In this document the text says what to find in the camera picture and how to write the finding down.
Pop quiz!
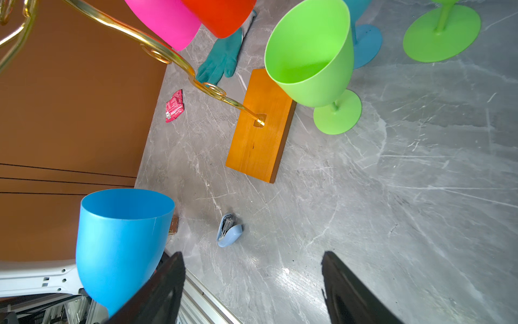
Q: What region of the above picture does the red wine glass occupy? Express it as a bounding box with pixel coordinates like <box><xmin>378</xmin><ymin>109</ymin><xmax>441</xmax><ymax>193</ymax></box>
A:
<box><xmin>182</xmin><ymin>0</ymin><xmax>256</xmax><ymax>39</ymax></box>

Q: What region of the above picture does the teal rubber glove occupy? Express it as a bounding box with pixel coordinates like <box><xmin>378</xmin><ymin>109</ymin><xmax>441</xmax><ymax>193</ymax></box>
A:
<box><xmin>196</xmin><ymin>9</ymin><xmax>257</xmax><ymax>86</ymax></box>

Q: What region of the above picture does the light blue stapler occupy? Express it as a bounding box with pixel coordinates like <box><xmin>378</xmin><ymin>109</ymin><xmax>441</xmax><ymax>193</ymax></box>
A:
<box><xmin>217</xmin><ymin>213</ymin><xmax>243</xmax><ymax>248</ymax></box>

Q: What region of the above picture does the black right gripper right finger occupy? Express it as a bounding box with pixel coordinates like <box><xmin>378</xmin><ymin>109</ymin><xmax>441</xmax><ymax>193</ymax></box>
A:
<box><xmin>321</xmin><ymin>251</ymin><xmax>403</xmax><ymax>324</ymax></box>

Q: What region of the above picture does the green wine glass front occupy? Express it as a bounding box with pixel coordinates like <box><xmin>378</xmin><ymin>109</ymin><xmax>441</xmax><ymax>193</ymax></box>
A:
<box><xmin>264</xmin><ymin>0</ymin><xmax>362</xmax><ymax>135</ymax></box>

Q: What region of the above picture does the brown jar black lid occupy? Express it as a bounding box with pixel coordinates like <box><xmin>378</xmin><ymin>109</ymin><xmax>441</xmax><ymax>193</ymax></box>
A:
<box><xmin>169</xmin><ymin>215</ymin><xmax>179</xmax><ymax>235</ymax></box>

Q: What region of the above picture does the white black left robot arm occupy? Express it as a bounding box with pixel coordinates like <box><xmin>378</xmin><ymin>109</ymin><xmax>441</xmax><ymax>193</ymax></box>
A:
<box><xmin>1</xmin><ymin>260</ymin><xmax>91</xmax><ymax>323</ymax></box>

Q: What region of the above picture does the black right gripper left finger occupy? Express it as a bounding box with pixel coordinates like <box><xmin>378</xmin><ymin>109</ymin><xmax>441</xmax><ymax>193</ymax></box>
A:
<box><xmin>107</xmin><ymin>252</ymin><xmax>186</xmax><ymax>323</ymax></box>

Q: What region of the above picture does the orange wooden rack base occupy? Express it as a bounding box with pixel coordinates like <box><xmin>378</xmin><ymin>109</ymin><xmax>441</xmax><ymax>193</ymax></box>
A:
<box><xmin>225</xmin><ymin>69</ymin><xmax>296</xmax><ymax>184</ymax></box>

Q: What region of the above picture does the green wine glass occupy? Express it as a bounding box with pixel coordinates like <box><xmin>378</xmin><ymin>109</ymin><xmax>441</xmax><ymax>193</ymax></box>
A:
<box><xmin>264</xmin><ymin>0</ymin><xmax>362</xmax><ymax>135</ymax></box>
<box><xmin>403</xmin><ymin>0</ymin><xmax>482</xmax><ymax>63</ymax></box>

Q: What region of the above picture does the gold wire glass rack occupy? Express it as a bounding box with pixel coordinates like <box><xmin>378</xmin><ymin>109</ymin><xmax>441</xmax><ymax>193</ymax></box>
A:
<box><xmin>1</xmin><ymin>0</ymin><xmax>267</xmax><ymax>128</ymax></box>

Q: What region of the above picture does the light blue wine glass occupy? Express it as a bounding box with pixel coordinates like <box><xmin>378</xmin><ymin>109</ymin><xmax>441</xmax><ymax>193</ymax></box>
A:
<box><xmin>344</xmin><ymin>0</ymin><xmax>383</xmax><ymax>69</ymax></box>

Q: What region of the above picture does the pink snack packet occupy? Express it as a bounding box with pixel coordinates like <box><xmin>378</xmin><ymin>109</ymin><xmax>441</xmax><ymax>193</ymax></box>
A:
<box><xmin>165</xmin><ymin>89</ymin><xmax>185</xmax><ymax>123</ymax></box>

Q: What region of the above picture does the magenta wine glass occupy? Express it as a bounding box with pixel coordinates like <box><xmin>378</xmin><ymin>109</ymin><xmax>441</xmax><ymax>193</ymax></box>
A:
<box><xmin>125</xmin><ymin>0</ymin><xmax>201</xmax><ymax>51</ymax></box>

